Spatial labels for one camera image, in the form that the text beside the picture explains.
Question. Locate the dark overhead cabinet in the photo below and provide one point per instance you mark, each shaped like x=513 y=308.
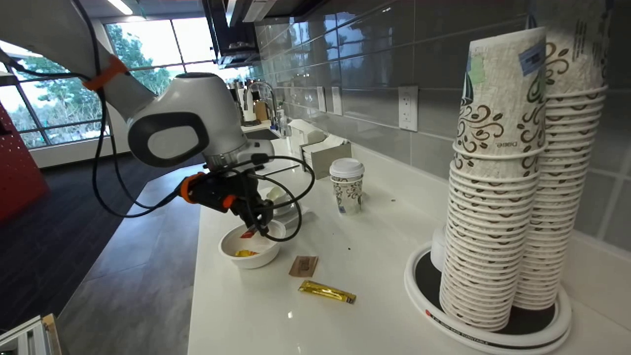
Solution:
x=237 y=26

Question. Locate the dark kitchen sink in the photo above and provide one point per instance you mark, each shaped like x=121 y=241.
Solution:
x=261 y=132

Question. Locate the white paper napkin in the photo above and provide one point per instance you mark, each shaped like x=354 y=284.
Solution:
x=304 y=215

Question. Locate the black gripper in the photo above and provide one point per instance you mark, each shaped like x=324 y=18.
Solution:
x=247 y=193

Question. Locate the white bowl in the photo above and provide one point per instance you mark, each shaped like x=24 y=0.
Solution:
x=233 y=249

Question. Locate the shorter patterned paper cup stack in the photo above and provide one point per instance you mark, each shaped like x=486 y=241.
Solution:
x=494 y=217

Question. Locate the white box behind dispenser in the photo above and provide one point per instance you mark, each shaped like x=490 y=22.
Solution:
x=308 y=132

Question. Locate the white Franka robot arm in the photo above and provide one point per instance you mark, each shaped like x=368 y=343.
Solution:
x=190 y=109

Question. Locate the paper cup with white lid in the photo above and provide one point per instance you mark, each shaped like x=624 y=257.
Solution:
x=346 y=188

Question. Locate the grey napkin dispenser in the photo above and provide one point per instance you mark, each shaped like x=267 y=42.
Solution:
x=326 y=156

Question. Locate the small yellow sachet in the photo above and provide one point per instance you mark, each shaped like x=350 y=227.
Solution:
x=247 y=253

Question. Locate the brown sachet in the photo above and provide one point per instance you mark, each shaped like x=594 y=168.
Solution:
x=304 y=264

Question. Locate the taller patterned paper cup stack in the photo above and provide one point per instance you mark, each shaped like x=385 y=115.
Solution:
x=573 y=164

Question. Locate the white wall outlet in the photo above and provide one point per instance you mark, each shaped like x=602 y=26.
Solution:
x=409 y=109

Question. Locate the white framed boards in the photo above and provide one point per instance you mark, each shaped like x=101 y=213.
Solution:
x=30 y=335

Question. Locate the long yellow sachet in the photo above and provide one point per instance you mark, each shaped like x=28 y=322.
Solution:
x=328 y=292

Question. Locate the round white black tray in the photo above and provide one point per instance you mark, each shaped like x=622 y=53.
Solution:
x=427 y=288

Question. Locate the large glass window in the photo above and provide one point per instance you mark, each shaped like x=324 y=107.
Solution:
x=60 y=105

